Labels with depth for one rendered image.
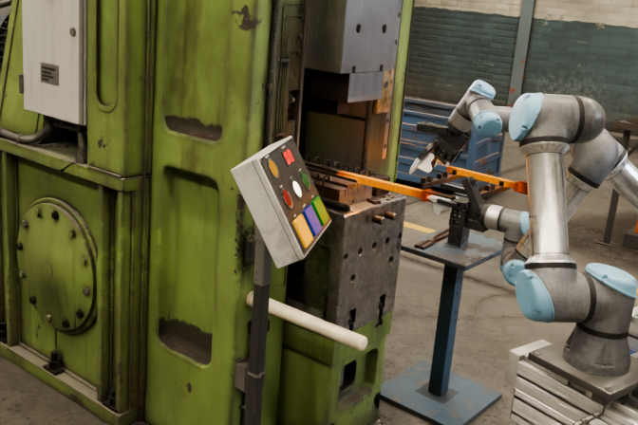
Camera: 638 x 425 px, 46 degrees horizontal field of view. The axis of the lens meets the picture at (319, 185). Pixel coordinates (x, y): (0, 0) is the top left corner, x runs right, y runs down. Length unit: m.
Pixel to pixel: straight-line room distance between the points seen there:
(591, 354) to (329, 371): 1.09
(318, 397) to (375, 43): 1.24
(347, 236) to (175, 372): 0.80
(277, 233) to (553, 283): 0.67
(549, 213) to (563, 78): 8.43
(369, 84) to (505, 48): 8.02
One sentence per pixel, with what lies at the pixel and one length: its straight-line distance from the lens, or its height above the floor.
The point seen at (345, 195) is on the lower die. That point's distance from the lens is 2.53.
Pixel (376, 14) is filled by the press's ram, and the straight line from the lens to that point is 2.51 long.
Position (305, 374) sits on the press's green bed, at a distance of 2.76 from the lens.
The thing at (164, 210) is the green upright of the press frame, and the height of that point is 0.84.
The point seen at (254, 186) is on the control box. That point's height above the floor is 1.13.
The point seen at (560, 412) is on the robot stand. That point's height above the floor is 0.69.
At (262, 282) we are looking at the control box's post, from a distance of 2.13.
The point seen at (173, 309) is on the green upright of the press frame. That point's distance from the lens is 2.79.
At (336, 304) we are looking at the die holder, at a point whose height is 0.60.
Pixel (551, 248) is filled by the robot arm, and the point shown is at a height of 1.09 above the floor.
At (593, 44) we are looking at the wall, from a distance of 10.07.
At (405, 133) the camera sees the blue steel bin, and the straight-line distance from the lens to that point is 6.38.
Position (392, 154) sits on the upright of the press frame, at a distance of 3.02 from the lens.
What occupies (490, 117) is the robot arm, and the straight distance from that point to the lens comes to 2.20.
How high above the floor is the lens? 1.62
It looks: 15 degrees down
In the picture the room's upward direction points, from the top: 5 degrees clockwise
